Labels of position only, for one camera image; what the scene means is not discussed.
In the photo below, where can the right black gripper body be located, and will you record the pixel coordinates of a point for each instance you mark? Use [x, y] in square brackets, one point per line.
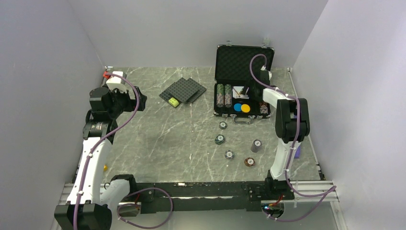
[253, 86]

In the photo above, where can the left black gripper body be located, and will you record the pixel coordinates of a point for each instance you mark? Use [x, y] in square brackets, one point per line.
[122, 102]

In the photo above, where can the dark green chip stack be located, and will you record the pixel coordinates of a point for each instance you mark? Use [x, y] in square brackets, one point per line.
[228, 90]

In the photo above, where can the purple-grey chip stack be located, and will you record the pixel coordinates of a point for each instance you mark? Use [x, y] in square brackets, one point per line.
[228, 101]

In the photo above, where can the grey chip stack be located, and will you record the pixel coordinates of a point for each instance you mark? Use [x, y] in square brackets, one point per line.
[219, 100]

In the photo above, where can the small chip stack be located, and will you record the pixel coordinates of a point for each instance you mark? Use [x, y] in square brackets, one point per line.
[222, 125]

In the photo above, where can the purple chip stack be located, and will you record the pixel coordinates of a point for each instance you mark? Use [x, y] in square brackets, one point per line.
[256, 146]

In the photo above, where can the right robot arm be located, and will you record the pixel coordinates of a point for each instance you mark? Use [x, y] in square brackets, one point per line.
[292, 125]

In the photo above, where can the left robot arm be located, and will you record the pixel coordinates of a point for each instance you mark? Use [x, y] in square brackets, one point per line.
[87, 207]

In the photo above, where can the playing cards deck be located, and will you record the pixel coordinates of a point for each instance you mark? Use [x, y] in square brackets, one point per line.
[239, 93]

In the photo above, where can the yellow dealer button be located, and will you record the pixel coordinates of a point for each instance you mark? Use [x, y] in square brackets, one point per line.
[245, 108]

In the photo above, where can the blue dealer button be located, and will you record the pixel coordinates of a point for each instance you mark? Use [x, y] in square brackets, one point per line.
[237, 107]

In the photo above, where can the yellow-green dice block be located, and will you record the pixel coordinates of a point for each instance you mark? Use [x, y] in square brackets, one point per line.
[173, 102]

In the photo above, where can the black poker case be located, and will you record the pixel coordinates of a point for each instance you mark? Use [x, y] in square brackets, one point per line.
[233, 66]

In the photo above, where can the dark foam pad top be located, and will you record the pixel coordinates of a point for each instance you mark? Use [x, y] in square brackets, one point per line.
[180, 90]

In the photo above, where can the orange-black chip stack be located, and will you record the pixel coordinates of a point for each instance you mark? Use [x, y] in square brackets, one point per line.
[249, 162]

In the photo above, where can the purple cylinder object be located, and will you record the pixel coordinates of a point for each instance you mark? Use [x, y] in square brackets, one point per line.
[297, 153]

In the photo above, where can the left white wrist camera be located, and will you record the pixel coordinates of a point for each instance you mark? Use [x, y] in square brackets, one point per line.
[114, 82]

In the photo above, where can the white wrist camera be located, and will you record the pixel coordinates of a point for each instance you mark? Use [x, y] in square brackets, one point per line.
[114, 82]
[265, 75]

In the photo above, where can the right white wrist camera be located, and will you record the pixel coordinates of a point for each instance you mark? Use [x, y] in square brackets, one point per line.
[265, 75]

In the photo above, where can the black base frame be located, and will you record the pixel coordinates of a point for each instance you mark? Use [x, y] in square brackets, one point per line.
[203, 196]

